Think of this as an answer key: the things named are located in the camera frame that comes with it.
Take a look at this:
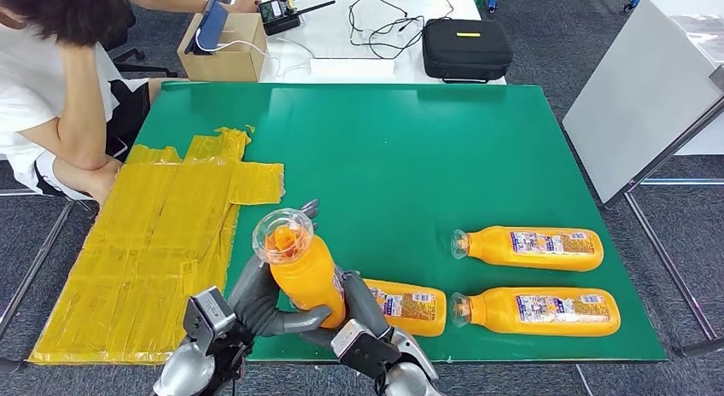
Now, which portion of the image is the yellow taped cardboard sheet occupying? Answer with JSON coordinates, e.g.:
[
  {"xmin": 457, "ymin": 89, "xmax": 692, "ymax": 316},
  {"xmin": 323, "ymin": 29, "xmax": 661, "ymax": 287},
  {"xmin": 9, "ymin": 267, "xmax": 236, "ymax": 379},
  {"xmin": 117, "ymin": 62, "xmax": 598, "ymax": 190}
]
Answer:
[{"xmin": 28, "ymin": 125, "xmax": 286, "ymax": 366}]

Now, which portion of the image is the orange Tide detergent bottle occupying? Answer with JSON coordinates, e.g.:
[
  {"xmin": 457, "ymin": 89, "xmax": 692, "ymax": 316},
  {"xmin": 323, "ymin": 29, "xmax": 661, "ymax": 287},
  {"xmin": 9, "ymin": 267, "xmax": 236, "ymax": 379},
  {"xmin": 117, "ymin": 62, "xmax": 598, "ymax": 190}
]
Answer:
[
  {"xmin": 450, "ymin": 225, "xmax": 605, "ymax": 273},
  {"xmin": 251, "ymin": 207, "xmax": 347, "ymax": 330},
  {"xmin": 448, "ymin": 287, "xmax": 622, "ymax": 339},
  {"xmin": 361, "ymin": 278, "xmax": 448, "ymax": 339}
]

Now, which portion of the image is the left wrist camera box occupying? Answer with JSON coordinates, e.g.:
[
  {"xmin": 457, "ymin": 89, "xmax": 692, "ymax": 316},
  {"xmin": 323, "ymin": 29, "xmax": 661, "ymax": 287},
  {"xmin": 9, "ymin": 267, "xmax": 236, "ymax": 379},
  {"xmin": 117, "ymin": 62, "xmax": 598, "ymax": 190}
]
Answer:
[{"xmin": 182, "ymin": 286, "xmax": 237, "ymax": 355}]

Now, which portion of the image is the black cable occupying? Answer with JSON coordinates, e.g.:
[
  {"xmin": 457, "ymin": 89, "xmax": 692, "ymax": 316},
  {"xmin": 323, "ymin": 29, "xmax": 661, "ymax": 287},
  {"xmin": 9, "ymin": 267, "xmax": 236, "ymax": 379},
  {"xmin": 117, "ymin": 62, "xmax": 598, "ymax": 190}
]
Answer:
[{"xmin": 346, "ymin": 0, "xmax": 455, "ymax": 61}]

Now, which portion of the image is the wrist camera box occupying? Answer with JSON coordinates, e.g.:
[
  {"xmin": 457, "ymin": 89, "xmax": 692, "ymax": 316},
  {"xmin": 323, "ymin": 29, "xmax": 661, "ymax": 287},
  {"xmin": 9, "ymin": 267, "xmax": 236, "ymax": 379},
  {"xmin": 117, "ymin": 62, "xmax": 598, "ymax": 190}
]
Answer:
[
  {"xmin": 182, "ymin": 286, "xmax": 237, "ymax": 355},
  {"xmin": 330, "ymin": 318, "xmax": 404, "ymax": 381}
]

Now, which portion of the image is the white cable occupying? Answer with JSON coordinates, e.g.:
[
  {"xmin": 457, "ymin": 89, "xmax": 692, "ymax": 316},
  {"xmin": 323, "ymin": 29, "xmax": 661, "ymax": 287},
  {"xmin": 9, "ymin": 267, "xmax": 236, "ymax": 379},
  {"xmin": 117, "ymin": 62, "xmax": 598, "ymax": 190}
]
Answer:
[{"xmin": 195, "ymin": 28, "xmax": 315, "ymax": 81}]

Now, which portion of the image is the blue tablet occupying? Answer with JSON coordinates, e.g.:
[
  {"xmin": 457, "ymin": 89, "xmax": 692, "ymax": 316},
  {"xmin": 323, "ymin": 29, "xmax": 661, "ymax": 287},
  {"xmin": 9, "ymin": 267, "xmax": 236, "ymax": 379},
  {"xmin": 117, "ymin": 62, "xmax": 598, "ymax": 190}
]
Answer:
[{"xmin": 184, "ymin": 0, "xmax": 231, "ymax": 56}]

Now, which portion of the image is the white desk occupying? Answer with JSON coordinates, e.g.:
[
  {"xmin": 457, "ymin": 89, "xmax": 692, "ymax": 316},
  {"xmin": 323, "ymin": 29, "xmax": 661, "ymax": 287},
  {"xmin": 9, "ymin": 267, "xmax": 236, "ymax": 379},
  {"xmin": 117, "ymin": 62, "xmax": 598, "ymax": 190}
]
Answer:
[{"xmin": 231, "ymin": 0, "xmax": 507, "ymax": 86}]

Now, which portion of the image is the white side table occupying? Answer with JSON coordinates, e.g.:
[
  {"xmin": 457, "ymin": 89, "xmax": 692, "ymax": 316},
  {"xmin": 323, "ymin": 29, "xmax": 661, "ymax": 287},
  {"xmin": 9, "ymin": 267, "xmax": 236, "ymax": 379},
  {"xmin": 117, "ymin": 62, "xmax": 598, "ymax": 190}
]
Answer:
[{"xmin": 645, "ymin": 0, "xmax": 724, "ymax": 157}]

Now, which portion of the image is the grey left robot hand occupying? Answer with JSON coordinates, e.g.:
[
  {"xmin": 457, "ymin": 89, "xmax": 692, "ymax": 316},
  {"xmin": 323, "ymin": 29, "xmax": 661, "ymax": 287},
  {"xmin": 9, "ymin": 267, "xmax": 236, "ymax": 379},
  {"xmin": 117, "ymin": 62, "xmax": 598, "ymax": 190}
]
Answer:
[{"xmin": 227, "ymin": 199, "xmax": 335, "ymax": 341}]

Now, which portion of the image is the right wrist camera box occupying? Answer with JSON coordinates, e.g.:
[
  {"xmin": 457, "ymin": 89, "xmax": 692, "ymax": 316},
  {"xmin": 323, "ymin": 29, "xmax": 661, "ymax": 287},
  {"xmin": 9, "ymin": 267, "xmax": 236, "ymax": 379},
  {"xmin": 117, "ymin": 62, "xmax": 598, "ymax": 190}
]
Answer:
[{"xmin": 330, "ymin": 318, "xmax": 404, "ymax": 381}]

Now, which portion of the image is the brown cardboard box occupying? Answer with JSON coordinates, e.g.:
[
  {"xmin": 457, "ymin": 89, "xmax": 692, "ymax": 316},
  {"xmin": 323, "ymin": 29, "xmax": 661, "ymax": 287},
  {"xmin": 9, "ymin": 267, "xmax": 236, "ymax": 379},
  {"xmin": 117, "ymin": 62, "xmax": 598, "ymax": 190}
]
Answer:
[{"xmin": 177, "ymin": 11, "xmax": 268, "ymax": 83}]

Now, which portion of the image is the person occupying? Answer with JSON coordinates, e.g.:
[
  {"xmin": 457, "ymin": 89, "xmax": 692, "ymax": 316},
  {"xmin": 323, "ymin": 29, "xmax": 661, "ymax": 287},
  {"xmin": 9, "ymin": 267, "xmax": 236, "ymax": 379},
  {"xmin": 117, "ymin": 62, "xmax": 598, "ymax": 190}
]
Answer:
[{"xmin": 0, "ymin": 0, "xmax": 262, "ymax": 205}]

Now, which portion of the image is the black office chair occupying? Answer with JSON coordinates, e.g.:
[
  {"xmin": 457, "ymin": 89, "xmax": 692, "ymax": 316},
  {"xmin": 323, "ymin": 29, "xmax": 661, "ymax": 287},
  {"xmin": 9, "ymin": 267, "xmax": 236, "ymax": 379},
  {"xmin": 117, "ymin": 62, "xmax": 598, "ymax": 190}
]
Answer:
[{"xmin": 100, "ymin": 0, "xmax": 181, "ymax": 79}]

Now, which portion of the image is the black carrying case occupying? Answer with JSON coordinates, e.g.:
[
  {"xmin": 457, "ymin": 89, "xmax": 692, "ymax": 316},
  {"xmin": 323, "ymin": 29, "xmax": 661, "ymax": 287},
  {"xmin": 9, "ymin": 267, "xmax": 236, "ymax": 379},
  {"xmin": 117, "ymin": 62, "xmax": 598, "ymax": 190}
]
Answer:
[{"xmin": 422, "ymin": 17, "xmax": 515, "ymax": 84}]

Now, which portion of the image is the green topped work table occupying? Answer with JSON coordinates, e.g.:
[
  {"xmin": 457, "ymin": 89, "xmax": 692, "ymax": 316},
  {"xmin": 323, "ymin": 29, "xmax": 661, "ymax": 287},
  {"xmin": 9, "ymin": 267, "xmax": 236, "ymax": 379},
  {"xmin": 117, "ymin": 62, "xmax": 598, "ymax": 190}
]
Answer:
[{"xmin": 0, "ymin": 81, "xmax": 724, "ymax": 377}]

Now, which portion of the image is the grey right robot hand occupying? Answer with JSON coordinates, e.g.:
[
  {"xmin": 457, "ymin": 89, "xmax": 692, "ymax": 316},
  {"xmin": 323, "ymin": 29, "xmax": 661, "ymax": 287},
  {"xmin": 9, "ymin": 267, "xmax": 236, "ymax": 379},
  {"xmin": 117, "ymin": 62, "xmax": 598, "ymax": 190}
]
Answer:
[{"xmin": 300, "ymin": 265, "xmax": 397, "ymax": 351}]

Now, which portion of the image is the black radio controller with antennas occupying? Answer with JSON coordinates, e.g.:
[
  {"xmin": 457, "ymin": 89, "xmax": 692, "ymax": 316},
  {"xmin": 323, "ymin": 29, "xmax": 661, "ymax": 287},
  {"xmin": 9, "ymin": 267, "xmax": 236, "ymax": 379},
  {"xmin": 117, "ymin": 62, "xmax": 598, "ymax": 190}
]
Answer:
[{"xmin": 258, "ymin": 0, "xmax": 336, "ymax": 37}]

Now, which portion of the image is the white tilted panel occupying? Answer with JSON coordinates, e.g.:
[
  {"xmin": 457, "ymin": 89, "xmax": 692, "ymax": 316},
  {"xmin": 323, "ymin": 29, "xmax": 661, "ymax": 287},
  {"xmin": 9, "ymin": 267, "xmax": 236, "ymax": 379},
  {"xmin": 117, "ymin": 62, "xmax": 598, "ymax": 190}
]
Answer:
[{"xmin": 561, "ymin": 0, "xmax": 724, "ymax": 209}]

